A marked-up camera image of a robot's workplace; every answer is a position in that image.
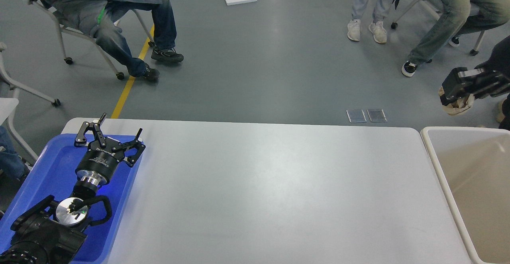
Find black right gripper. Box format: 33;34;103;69
440;67;510;106

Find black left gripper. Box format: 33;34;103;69
74;113;146;186

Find brown paper ball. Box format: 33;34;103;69
438;86;475;116

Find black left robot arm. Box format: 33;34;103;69
1;115;146;264

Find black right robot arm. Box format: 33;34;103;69
438;37;510;130

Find blue plastic tray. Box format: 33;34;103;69
0;134;140;264

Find beige plastic bin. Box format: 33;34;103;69
421;127;510;264

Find white chair right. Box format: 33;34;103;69
390;0;486;56

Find white chair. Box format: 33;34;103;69
22;0;157;80
390;0;486;56
0;56;61;164

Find right floor outlet plate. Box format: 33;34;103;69
367;109;388;123

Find floor outlet plate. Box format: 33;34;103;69
346;109;367;123
367;109;388;123

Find seated person green trousers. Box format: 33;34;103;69
401;0;510;77

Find person at left edge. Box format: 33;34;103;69
0;126;31;183

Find left floor outlet plate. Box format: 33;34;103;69
346;109;367;123

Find white chair far left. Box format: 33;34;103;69
0;56;61;164

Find standing person white sneakers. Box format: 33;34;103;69
347;0;404;44

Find seated person in dark jeans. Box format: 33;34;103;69
47;0;184;81

